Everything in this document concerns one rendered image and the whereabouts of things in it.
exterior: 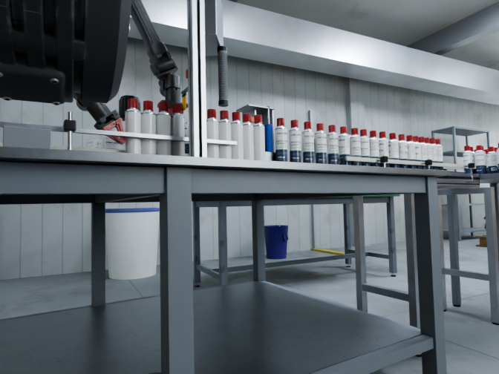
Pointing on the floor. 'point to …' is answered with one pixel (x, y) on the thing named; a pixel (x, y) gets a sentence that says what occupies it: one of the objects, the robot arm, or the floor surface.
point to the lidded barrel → (131, 242)
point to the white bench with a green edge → (290, 260)
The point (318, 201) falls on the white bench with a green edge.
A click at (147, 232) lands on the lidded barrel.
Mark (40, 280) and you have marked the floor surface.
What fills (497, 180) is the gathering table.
